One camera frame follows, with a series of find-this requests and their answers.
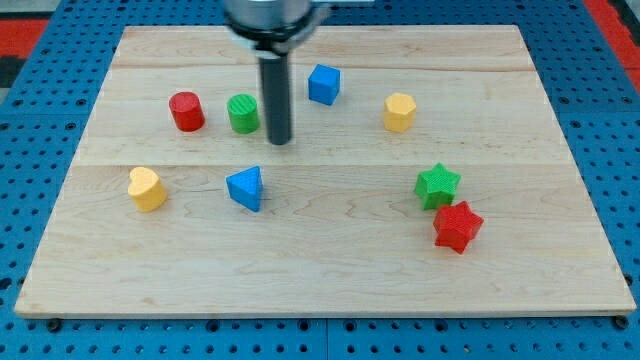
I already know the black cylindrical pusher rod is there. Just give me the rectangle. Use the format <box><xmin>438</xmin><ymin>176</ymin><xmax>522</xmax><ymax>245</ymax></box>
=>
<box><xmin>259</xmin><ymin>54</ymin><xmax>292</xmax><ymax>145</ymax></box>

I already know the blue triangle block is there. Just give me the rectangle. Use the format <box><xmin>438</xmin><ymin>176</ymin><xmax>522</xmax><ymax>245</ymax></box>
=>
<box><xmin>226</xmin><ymin>166</ymin><xmax>263</xmax><ymax>212</ymax></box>

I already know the green star block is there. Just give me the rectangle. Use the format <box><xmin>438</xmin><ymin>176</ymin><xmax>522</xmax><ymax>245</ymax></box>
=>
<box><xmin>414</xmin><ymin>163</ymin><xmax>461</xmax><ymax>210</ymax></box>

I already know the red star block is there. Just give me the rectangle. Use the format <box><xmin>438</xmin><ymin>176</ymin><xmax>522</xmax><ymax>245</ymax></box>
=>
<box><xmin>433</xmin><ymin>201</ymin><xmax>484</xmax><ymax>254</ymax></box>

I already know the blue cube block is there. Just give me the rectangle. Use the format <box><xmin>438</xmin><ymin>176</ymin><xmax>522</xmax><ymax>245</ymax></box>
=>
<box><xmin>308</xmin><ymin>64</ymin><xmax>341</xmax><ymax>106</ymax></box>

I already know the green cylinder block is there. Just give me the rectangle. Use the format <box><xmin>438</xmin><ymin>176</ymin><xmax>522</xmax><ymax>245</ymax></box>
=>
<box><xmin>227</xmin><ymin>94</ymin><xmax>259</xmax><ymax>134</ymax></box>

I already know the red cylinder block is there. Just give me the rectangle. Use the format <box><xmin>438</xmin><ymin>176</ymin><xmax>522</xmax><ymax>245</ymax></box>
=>
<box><xmin>169</xmin><ymin>92</ymin><xmax>205</xmax><ymax>132</ymax></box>

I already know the yellow hexagon block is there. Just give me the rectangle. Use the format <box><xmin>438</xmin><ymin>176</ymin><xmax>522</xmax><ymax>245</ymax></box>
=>
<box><xmin>383</xmin><ymin>93</ymin><xmax>417</xmax><ymax>133</ymax></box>

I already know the yellow heart block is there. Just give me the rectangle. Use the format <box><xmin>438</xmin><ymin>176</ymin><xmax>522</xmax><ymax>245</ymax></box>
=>
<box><xmin>128</xmin><ymin>167</ymin><xmax>168</xmax><ymax>213</ymax></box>

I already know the wooden board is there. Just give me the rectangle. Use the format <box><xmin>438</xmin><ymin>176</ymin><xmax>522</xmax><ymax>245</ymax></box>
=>
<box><xmin>15</xmin><ymin>25</ymin><xmax>636</xmax><ymax>319</ymax></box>

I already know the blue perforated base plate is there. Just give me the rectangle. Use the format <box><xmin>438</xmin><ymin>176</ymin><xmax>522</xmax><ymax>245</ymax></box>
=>
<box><xmin>1</xmin><ymin>0</ymin><xmax>639</xmax><ymax>359</ymax></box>

